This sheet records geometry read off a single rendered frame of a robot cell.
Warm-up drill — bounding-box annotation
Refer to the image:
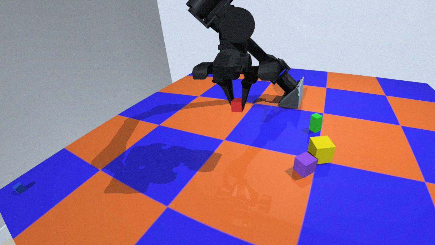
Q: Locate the red block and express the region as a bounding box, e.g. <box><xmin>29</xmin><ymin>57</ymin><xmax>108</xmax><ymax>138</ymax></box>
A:
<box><xmin>231</xmin><ymin>97</ymin><xmax>245</xmax><ymax>112</ymax></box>

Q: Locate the yellow block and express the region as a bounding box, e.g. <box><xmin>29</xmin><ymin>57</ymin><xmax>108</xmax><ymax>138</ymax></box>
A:
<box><xmin>307</xmin><ymin>136</ymin><xmax>336</xmax><ymax>164</ymax></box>

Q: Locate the blue block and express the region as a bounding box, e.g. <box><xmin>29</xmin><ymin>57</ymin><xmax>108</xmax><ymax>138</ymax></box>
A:
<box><xmin>13</xmin><ymin>182</ymin><xmax>26</xmax><ymax>194</ymax></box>

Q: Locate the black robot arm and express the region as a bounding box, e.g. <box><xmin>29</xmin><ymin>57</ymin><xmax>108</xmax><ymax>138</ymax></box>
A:
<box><xmin>186</xmin><ymin>0</ymin><xmax>300</xmax><ymax>96</ymax></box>

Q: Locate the green block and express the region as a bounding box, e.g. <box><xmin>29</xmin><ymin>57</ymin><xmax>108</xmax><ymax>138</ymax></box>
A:
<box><xmin>310</xmin><ymin>113</ymin><xmax>323</xmax><ymax>126</ymax></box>
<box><xmin>309</xmin><ymin>123</ymin><xmax>322</xmax><ymax>133</ymax></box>

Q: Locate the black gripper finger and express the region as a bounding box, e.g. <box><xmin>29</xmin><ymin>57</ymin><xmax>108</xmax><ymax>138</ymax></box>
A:
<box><xmin>241</xmin><ymin>77</ymin><xmax>258</xmax><ymax>107</ymax></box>
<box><xmin>212</xmin><ymin>79</ymin><xmax>234</xmax><ymax>105</ymax></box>

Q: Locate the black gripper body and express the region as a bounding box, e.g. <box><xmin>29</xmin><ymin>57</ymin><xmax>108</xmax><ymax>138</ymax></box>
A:
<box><xmin>192</xmin><ymin>39</ymin><xmax>280</xmax><ymax>81</ymax></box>

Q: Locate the purple cube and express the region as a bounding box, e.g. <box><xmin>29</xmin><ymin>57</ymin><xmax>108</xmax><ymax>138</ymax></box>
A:
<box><xmin>293</xmin><ymin>152</ymin><xmax>318</xmax><ymax>178</ymax></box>

